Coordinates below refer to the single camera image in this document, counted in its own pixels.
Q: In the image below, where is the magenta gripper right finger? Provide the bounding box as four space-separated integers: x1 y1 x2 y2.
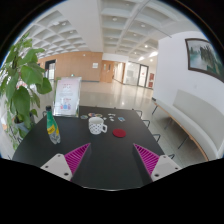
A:
134 144 181 181

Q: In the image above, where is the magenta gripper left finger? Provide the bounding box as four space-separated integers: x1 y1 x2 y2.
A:
41 143 90 181

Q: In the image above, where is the green plastic water bottle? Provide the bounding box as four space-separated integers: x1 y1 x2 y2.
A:
46 106 61 144

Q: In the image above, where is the white patterned mug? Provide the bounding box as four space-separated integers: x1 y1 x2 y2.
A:
88 117 107 135

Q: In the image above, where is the red round coaster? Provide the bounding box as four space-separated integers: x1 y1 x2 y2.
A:
113 129 126 138

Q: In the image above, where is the black chair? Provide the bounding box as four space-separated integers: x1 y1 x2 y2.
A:
132 108 151 128

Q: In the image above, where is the round colourful badge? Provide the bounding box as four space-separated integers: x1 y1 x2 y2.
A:
88 113 96 117

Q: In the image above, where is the blue small sticker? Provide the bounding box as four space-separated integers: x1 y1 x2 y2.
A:
118 117 125 122

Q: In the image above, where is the white long bench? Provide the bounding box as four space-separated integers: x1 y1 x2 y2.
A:
155 90 224 160

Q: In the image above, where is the acrylic sign stand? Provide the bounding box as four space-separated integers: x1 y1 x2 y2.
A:
53 77 82 117

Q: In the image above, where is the green potted plant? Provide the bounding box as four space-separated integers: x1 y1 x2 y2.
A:
0 33 52 150

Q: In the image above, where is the framed landscape painting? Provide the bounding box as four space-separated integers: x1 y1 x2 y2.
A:
185 38 224 83

